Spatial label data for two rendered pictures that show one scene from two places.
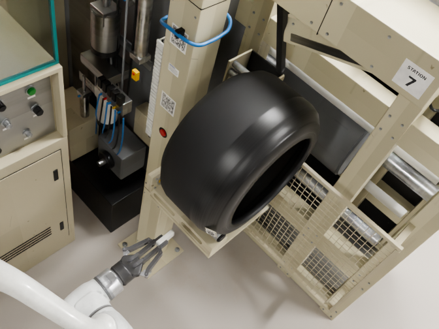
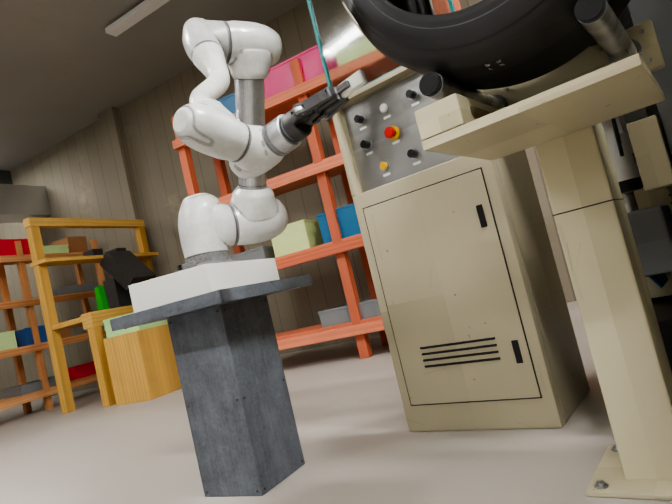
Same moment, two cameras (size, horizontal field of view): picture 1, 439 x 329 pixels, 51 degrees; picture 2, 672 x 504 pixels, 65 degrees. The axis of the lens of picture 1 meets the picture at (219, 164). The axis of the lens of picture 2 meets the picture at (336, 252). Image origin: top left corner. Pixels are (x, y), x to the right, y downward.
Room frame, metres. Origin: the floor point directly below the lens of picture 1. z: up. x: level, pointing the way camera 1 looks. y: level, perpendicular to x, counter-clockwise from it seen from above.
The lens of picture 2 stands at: (0.77, -1.07, 0.57)
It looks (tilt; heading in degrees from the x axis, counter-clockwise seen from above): 4 degrees up; 97
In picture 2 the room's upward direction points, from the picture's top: 14 degrees counter-clockwise
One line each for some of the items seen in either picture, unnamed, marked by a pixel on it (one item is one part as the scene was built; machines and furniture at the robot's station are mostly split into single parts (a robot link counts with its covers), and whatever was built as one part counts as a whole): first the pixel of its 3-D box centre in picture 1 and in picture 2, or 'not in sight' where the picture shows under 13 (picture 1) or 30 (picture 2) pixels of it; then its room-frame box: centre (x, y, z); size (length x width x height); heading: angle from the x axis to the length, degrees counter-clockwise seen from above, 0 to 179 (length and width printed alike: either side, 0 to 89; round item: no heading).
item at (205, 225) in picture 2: not in sight; (203, 224); (0.12, 0.72, 0.91); 0.18 x 0.16 x 0.22; 36
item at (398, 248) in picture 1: (287, 215); not in sight; (1.28, -0.38, 0.65); 0.90 x 0.02 x 0.70; 60
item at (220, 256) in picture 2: not in sight; (204, 263); (0.10, 0.69, 0.77); 0.22 x 0.18 x 0.06; 64
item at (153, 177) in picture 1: (186, 160); (557, 84); (1.20, 0.14, 0.90); 0.40 x 0.03 x 0.10; 150
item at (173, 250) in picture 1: (151, 247); (660, 467); (1.22, 0.21, 0.01); 0.27 x 0.27 x 0.02; 60
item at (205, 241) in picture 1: (187, 215); (475, 127); (0.99, 0.05, 0.84); 0.36 x 0.09 x 0.06; 60
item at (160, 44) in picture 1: (159, 91); not in sight; (1.24, 0.30, 1.19); 0.05 x 0.04 x 0.48; 150
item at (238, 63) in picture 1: (247, 93); not in sight; (1.55, -0.02, 1.05); 0.20 x 0.15 x 0.30; 60
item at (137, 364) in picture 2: not in sight; (142, 294); (-2.06, 4.35, 1.01); 1.57 x 1.40 x 2.03; 68
